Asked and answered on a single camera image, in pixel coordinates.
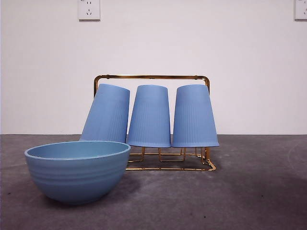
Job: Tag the white wall socket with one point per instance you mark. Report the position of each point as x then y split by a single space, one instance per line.
301 9
89 9

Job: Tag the light blue ridged bowl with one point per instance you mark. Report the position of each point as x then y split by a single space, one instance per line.
76 177

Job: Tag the blue ribbed plastic cup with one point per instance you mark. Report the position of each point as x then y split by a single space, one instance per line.
105 115
194 119
149 119

